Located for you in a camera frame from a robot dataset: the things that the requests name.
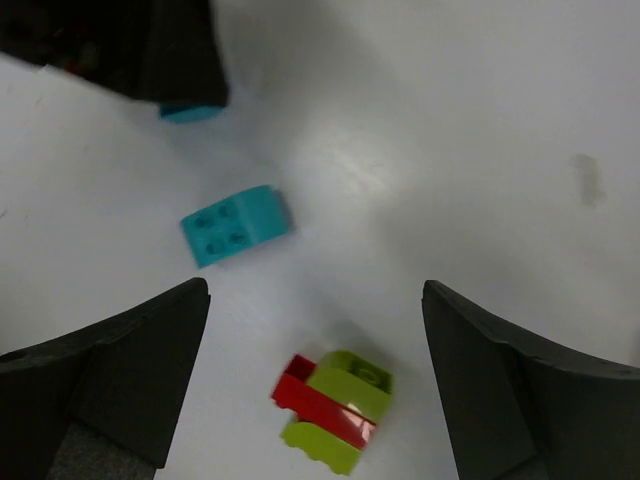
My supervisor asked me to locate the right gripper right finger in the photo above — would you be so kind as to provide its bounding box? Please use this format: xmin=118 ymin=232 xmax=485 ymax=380
xmin=422 ymin=280 xmax=639 ymax=479

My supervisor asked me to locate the small teal lego brick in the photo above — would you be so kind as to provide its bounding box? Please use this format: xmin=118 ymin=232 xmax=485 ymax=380
xmin=159 ymin=104 xmax=225 ymax=124

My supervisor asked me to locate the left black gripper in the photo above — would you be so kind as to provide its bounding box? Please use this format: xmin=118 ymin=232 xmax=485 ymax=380
xmin=1 ymin=0 xmax=229 ymax=107

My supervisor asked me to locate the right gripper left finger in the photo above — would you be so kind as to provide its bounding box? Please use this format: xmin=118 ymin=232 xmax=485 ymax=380
xmin=1 ymin=278 xmax=210 ymax=479

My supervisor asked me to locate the curved teal lego brick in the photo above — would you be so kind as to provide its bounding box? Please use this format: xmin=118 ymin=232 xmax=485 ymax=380
xmin=180 ymin=185 xmax=292 ymax=268

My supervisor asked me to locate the green red curved lego stack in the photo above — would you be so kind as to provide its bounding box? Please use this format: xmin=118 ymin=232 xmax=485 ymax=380
xmin=271 ymin=350 xmax=394 ymax=476

